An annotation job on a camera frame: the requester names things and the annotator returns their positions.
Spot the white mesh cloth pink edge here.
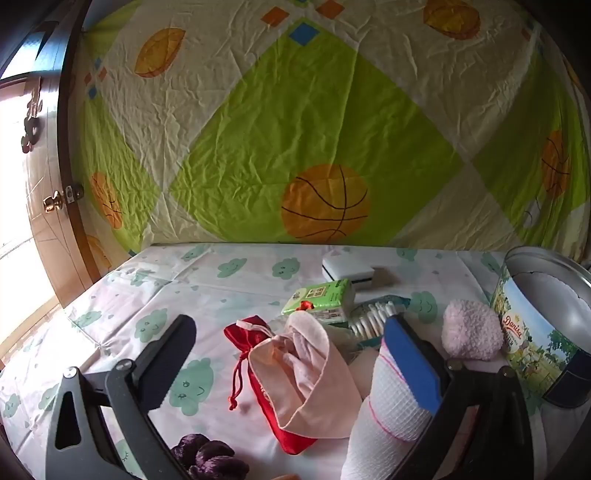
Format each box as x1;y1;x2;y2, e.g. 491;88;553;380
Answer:
340;344;435;480

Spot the clear plastic wrapper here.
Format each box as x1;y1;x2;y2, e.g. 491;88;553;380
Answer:
323;320;375;363

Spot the round cookie tin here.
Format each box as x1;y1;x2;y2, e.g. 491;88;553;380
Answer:
489;246;591;409

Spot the cloud print bed sheet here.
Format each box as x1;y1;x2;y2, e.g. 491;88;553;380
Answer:
0;242;591;480

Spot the dark door ornament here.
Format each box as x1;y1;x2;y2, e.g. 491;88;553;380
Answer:
21;76;44;154

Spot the brown wooden door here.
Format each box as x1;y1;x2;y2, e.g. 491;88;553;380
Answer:
0;0;112;324

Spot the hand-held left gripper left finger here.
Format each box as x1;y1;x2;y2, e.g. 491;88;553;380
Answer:
45;315;199;480

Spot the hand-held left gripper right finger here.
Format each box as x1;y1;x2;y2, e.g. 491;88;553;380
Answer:
382;314;539;480

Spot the red drawstring pouch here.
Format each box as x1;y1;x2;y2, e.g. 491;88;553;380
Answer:
224;315;319;455

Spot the cotton swab pack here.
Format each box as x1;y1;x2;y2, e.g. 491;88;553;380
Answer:
348;295;411;344

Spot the pink fluffy sock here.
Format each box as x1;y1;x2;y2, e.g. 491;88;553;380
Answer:
441;299;505;361

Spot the green tissue pack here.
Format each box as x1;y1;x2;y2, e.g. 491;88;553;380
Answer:
281;278;356;326

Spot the basketball print bed sheet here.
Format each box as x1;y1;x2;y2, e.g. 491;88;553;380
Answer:
69;0;591;259

